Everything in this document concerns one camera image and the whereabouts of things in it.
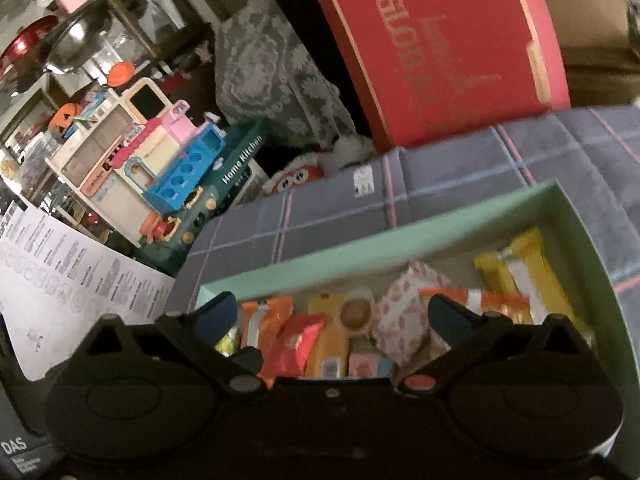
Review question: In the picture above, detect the pink snack packet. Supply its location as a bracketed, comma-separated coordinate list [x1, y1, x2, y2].
[347, 350, 396, 380]

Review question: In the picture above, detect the red snack packet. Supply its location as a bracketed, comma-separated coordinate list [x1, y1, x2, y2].
[272, 314, 327, 380]

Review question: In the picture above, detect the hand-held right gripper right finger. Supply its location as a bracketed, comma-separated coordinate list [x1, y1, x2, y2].
[400, 294, 586, 396]

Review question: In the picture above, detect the red bowl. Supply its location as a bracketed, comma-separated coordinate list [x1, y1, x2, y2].
[0, 15, 58, 68]

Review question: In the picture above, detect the dark printed box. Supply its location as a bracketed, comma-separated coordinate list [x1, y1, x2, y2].
[0, 330, 66, 480]

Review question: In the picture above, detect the gold yellow snack packet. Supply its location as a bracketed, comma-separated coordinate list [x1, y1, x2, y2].
[472, 227, 596, 346]

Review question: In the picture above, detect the orange noodle snack packet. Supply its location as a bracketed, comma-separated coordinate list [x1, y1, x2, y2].
[420, 285, 533, 326]

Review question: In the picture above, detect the white printed paper sheet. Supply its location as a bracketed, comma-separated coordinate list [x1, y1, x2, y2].
[0, 195, 178, 383]

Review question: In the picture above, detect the orange toy lid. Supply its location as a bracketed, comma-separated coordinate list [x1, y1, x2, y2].
[107, 61, 136, 86]

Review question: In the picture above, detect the mint green cardboard box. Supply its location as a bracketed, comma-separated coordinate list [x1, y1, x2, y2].
[192, 177, 640, 386]

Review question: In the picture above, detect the toy kitchen set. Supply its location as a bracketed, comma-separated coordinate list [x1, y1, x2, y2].
[45, 77, 226, 246]

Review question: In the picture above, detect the red stuffed toy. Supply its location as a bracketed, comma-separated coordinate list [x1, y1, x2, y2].
[265, 167, 326, 196]

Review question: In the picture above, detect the white stuffed toy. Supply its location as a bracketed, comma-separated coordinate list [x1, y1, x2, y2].
[320, 135, 376, 176]

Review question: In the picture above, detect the brown cardboard box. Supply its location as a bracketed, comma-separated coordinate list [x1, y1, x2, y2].
[532, 0, 640, 108]

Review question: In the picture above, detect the red cardboard box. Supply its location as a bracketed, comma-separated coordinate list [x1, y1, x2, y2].
[309, 0, 573, 153]

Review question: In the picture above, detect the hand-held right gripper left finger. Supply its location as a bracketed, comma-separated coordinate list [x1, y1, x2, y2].
[75, 291, 266, 396]

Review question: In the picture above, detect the round jelly cup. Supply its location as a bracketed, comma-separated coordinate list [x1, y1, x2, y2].
[340, 296, 376, 333]

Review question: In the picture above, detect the pink floral white packet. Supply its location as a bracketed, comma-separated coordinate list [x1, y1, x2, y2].
[372, 259, 453, 366]

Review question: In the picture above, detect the orange toy pumpkin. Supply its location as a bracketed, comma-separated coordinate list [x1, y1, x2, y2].
[47, 102, 83, 133]

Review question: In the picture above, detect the plain yellow snack packet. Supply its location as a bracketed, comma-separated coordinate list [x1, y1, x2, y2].
[305, 296, 351, 380]

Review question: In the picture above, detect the grey lace cloth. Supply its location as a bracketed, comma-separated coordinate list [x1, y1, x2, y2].
[214, 0, 358, 148]

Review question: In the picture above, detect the teal toy box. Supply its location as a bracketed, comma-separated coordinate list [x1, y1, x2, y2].
[170, 117, 271, 261]

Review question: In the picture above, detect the metal bowl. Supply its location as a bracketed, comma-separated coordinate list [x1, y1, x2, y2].
[30, 7, 113, 73]

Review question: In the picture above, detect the small yellow green packet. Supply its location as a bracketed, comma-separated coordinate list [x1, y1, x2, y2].
[215, 325, 241, 358]

